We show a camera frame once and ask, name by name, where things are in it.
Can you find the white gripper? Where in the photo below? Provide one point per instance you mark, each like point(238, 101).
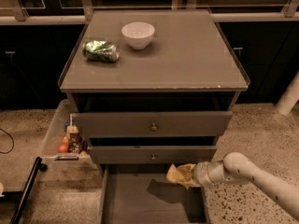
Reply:
point(201, 174)

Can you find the grey middle drawer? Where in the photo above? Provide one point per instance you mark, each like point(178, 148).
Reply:
point(151, 154)

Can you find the red apple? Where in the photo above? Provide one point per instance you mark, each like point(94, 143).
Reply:
point(63, 148)

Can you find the grey top drawer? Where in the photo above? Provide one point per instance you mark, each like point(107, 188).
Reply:
point(152, 124)

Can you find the grey bottom drawer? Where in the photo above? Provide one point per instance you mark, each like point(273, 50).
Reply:
point(140, 194)

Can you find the yellow sponge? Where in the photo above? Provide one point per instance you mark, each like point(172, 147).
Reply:
point(177, 175)

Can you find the grey drawer cabinet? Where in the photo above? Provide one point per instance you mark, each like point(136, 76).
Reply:
point(187, 67)

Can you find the grey drawer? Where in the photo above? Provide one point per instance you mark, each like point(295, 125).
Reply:
point(152, 124)
point(151, 154)
point(140, 194)

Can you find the clear plastic storage bin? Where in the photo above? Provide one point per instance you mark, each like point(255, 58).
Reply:
point(55, 135)

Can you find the white ceramic bowl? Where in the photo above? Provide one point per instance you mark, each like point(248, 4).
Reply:
point(138, 34)

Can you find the green crushed soda can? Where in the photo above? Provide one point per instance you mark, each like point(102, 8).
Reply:
point(101, 51)

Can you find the brown juice carton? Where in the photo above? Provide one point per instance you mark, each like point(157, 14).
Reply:
point(74, 139)

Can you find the black metal bar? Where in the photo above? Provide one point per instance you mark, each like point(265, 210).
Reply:
point(37, 166)

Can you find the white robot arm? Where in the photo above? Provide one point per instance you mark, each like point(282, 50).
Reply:
point(236, 167)

